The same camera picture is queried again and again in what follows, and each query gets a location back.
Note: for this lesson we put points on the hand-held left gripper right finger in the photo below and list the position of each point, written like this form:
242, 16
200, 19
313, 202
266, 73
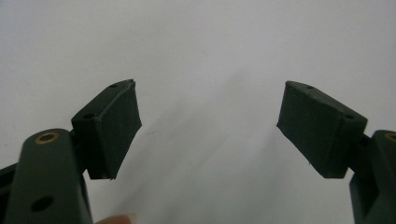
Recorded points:
320, 130

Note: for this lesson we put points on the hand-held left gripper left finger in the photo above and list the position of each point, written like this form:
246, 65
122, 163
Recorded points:
106, 130

